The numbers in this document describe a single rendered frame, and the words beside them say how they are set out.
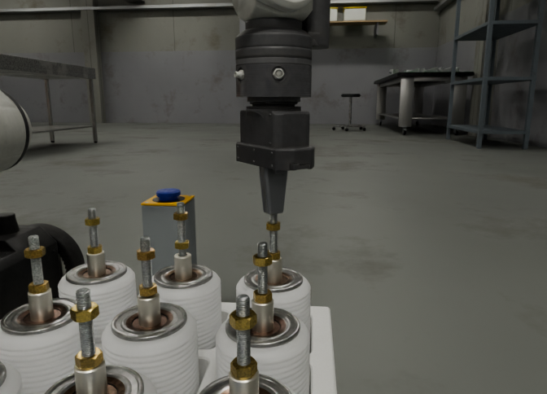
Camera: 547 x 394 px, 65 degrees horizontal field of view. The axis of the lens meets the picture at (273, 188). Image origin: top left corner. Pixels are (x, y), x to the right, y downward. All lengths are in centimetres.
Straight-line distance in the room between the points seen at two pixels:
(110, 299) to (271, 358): 25
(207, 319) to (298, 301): 12
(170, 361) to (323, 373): 17
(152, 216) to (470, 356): 65
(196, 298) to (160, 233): 21
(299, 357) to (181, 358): 12
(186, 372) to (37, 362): 14
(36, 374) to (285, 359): 25
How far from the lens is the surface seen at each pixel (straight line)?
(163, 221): 72
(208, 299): 56
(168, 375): 46
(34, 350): 50
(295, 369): 44
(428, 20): 1010
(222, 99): 999
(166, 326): 46
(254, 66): 48
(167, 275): 59
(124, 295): 60
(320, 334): 59
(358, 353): 90
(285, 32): 48
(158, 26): 1055
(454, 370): 90
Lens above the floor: 47
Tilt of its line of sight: 11 degrees down
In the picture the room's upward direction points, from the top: straight up
